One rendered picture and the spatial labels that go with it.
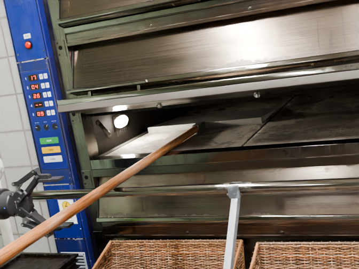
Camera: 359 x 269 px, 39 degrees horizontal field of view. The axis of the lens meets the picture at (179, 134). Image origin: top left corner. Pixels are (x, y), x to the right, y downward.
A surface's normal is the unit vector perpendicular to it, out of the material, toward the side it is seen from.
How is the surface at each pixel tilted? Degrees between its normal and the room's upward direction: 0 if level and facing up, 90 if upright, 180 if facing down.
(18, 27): 90
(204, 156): 90
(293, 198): 70
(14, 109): 90
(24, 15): 90
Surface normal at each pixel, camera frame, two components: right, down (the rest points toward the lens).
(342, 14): -0.40, -0.12
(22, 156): -0.37, 0.22
